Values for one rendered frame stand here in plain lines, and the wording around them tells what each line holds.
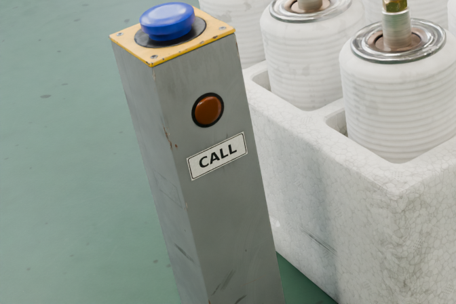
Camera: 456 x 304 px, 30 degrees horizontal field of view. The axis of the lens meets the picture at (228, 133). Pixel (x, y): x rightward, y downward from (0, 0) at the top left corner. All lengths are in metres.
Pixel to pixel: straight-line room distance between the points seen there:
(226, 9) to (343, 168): 0.23
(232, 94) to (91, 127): 0.58
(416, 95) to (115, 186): 0.48
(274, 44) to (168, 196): 0.18
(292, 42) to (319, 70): 0.04
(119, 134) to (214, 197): 0.51
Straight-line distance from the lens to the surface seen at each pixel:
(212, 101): 0.61
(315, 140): 0.71
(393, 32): 0.68
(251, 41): 0.85
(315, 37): 0.74
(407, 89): 0.66
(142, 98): 0.62
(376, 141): 0.69
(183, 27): 0.60
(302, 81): 0.77
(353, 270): 0.75
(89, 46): 1.44
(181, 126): 0.61
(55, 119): 1.24
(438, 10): 0.82
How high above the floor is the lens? 0.56
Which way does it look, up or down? 31 degrees down
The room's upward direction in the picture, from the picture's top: 12 degrees counter-clockwise
